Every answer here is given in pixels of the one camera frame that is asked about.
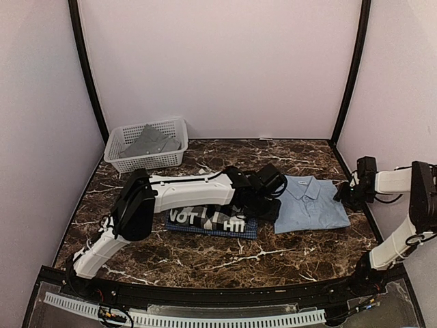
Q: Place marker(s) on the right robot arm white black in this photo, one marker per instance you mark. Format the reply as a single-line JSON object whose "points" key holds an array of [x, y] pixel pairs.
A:
{"points": [[413, 186]]}

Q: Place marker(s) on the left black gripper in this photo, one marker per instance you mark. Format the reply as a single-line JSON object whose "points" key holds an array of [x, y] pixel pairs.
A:
{"points": [[271, 215]]}

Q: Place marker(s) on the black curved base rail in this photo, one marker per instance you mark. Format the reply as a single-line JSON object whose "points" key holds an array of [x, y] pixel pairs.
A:
{"points": [[141, 296]]}

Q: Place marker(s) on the light blue long sleeve shirt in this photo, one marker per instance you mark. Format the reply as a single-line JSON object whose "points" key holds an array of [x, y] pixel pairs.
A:
{"points": [[308, 204]]}

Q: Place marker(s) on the white slotted cable duct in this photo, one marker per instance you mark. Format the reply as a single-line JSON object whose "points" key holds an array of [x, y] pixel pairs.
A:
{"points": [[172, 316]]}

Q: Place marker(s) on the right black frame post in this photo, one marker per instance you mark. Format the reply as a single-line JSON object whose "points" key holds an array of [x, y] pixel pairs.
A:
{"points": [[359, 44]]}

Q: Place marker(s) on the left black frame post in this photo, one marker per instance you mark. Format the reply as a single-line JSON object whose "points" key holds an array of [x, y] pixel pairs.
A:
{"points": [[77, 28]]}

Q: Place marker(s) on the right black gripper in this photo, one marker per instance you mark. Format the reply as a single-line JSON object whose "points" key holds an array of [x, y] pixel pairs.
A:
{"points": [[342, 195]]}

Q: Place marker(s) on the black white plaid shirt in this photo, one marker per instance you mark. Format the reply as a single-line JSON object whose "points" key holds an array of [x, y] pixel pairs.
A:
{"points": [[227, 218]]}

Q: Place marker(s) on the white plastic mesh basket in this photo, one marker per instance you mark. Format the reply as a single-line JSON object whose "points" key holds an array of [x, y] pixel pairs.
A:
{"points": [[120, 138]]}

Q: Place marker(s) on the black frame post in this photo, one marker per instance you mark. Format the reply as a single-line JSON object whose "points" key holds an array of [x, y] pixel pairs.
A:
{"points": [[77, 28], [359, 44]]}

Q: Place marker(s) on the blue checked shirt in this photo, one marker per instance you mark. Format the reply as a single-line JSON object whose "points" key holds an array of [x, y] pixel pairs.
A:
{"points": [[208, 227]]}

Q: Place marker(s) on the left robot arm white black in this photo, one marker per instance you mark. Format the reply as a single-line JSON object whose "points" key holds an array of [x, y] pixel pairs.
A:
{"points": [[222, 201]]}

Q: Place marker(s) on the grey shirt in basket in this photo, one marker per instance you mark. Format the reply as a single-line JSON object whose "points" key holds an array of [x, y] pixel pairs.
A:
{"points": [[151, 141]]}

